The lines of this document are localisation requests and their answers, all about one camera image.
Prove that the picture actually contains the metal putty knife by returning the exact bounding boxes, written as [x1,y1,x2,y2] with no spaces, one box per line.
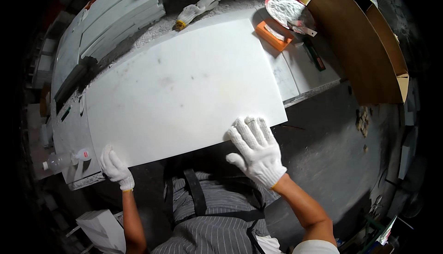
[287,21,318,37]

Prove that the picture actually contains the orange sanding block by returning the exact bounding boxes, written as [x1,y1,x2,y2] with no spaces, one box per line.
[255,19,295,52]

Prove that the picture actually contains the white stone block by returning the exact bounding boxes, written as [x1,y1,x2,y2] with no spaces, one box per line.
[75,209,127,254]

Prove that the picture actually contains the white electric fan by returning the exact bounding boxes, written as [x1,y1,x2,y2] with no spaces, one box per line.
[373,0,404,35]

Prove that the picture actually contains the person's left hand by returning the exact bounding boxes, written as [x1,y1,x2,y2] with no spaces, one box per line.
[100,144,135,191]

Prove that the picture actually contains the person's right hand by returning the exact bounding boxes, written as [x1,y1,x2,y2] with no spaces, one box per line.
[226,116,288,190]

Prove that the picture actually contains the large white marble slab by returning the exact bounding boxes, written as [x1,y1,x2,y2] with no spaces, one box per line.
[85,18,288,168]

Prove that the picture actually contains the pile of small stone pieces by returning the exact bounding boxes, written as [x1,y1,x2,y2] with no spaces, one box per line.
[355,106,370,153]

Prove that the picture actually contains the stack of white stone slabs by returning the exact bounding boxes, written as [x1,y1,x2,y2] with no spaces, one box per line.
[79,0,167,61]

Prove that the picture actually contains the brown cardboard box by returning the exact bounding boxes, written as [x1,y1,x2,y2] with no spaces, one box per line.
[307,0,410,105]

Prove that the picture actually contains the clear plastic bottle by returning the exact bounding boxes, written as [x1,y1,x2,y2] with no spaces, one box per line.
[42,148,92,172]

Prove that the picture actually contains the plate of white putty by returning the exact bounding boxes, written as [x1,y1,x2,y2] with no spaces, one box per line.
[264,0,314,30]

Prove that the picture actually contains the person's body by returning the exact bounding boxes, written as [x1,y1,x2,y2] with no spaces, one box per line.
[151,167,340,254]

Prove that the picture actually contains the white stone base slab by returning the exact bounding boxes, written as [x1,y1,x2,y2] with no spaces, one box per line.
[51,7,343,190]

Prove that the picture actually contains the pair of white work gloves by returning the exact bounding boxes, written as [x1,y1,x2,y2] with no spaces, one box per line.
[174,0,227,31]

